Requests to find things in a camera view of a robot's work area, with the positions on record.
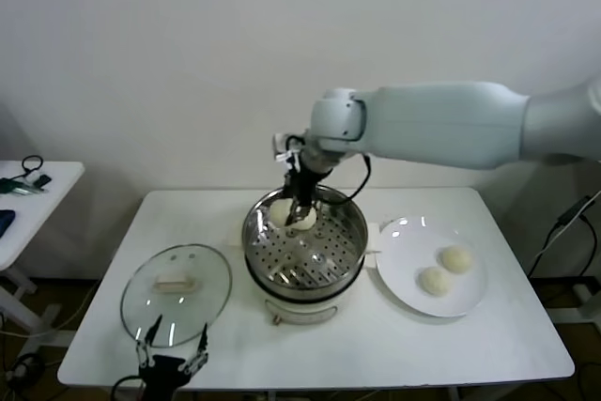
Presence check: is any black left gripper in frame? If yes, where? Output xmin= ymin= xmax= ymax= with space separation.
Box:
xmin=135 ymin=315 xmax=209 ymax=401

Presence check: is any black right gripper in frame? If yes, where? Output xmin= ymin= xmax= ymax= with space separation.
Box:
xmin=284 ymin=163 xmax=332 ymax=229

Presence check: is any white steamed baozi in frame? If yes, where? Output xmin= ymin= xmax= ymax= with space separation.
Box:
xmin=439 ymin=244 xmax=473 ymax=274
xmin=270 ymin=200 xmax=293 ymax=228
xmin=418 ymin=267 xmax=453 ymax=298
xmin=293 ymin=208 xmax=319 ymax=234

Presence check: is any glass lid with cream handle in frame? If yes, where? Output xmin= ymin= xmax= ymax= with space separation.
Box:
xmin=119 ymin=243 xmax=234 ymax=349

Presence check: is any stainless steel steamer basket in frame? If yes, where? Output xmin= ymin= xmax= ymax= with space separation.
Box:
xmin=227 ymin=183 xmax=381 ymax=290

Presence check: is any white round plate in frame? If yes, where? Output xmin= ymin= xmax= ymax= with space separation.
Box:
xmin=374 ymin=215 xmax=488 ymax=318

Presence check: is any black power adapter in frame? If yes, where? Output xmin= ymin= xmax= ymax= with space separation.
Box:
xmin=556 ymin=193 xmax=593 ymax=229

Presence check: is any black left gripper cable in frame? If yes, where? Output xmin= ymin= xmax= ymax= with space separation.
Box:
xmin=110 ymin=375 xmax=142 ymax=401

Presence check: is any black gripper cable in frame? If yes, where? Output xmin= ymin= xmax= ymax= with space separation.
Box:
xmin=110 ymin=375 xmax=142 ymax=401
xmin=323 ymin=154 xmax=372 ymax=208

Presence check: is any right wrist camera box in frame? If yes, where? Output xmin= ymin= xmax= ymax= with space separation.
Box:
xmin=273 ymin=131 xmax=302 ymax=165

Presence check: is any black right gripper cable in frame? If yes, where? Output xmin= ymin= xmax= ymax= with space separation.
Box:
xmin=323 ymin=154 xmax=372 ymax=208

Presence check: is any cream floor cable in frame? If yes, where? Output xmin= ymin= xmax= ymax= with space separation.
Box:
xmin=0 ymin=278 xmax=102 ymax=340

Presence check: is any white table foot frame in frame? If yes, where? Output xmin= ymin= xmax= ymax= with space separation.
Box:
xmin=21 ymin=330 xmax=76 ymax=360

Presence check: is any black floor cable bundle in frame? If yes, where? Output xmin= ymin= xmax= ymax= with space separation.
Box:
xmin=2 ymin=352 xmax=46 ymax=386

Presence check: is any black cable loop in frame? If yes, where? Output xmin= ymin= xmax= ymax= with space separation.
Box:
xmin=21 ymin=155 xmax=44 ymax=176

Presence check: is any white power cable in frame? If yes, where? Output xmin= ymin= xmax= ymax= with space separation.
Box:
xmin=525 ymin=189 xmax=601 ymax=278

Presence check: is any thin black power cable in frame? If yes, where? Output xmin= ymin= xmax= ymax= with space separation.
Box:
xmin=547 ymin=215 xmax=598 ymax=308

